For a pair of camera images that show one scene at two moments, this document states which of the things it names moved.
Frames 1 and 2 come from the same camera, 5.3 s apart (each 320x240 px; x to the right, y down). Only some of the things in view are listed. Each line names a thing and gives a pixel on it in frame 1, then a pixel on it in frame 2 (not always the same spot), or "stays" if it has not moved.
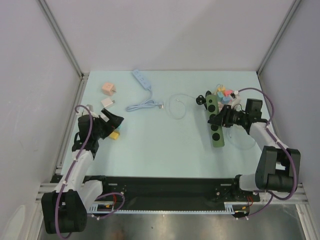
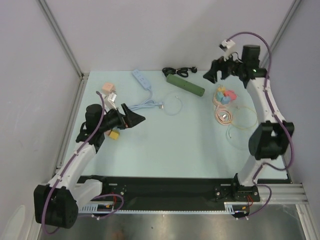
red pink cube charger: (227, 92) stays
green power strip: (213, 110) to (186, 84)
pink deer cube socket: (108, 89) stays
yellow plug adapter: (114, 135) stays
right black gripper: (225, 116) to (223, 66)
